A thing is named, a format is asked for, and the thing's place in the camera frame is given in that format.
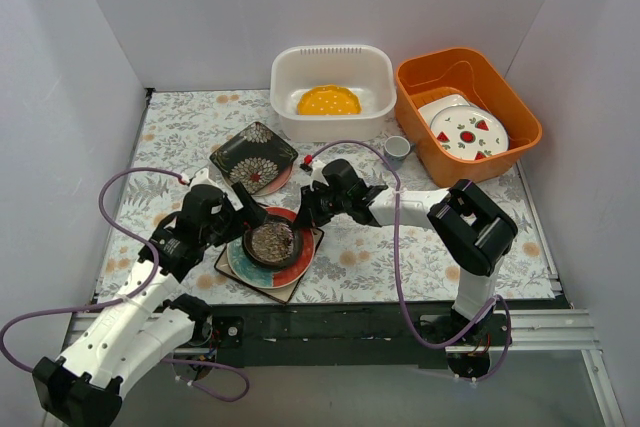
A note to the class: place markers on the orange plastic bin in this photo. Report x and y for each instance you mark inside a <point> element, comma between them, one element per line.
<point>467,72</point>

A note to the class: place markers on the small grey white cup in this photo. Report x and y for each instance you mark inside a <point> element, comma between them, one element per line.
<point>396,150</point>

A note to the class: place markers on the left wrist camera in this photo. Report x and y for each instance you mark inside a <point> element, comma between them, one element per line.
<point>201,177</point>

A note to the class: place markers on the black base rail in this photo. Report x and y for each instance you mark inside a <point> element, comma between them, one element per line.
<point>376,334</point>

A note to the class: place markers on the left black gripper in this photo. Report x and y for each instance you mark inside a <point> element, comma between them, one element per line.
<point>239,217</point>

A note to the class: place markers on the yellow dotted scalloped plate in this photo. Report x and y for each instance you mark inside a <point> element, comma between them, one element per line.
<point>329,100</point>

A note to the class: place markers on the white plastic bin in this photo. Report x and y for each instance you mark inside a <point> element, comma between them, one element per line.
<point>364,70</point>

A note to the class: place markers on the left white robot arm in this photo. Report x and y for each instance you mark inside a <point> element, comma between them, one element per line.
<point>87,383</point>

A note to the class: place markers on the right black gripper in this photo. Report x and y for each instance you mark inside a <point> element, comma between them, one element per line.
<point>310,206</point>

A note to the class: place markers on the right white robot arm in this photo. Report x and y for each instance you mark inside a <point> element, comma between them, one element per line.
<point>475,231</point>

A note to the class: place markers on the white plate in orange bin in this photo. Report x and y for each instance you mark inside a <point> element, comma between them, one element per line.
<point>430,110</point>

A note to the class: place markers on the black floral square plate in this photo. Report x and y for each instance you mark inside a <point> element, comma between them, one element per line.
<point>255,157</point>

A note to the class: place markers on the watermelon pattern round plate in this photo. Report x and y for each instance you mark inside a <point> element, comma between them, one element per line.
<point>469,133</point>

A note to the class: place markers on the floral patterned table mat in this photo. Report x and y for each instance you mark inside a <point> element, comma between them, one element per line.
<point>353,263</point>

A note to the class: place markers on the square dark rimmed plate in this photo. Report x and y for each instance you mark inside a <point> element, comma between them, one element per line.
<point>287,292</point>

